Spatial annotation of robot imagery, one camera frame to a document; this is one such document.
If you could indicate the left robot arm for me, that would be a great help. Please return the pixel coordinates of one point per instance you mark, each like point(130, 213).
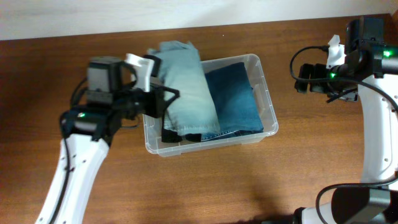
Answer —
point(87, 133)

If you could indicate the black garment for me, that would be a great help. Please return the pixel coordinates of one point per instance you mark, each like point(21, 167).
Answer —
point(169, 136)

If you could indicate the clear plastic storage bin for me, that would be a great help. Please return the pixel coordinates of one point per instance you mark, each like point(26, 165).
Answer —
point(256, 77)

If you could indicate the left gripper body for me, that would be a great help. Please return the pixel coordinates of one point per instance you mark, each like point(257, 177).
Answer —
point(138, 101)

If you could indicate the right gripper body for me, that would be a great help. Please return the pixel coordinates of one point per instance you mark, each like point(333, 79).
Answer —
point(339, 90)

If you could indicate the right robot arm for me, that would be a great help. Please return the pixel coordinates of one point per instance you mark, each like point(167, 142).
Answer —
point(374, 198)

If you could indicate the blue denim jeans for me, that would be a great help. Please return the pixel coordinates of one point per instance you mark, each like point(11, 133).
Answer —
point(234, 102)

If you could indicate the light grey jeans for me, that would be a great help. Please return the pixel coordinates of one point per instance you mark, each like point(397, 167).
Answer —
point(193, 112)

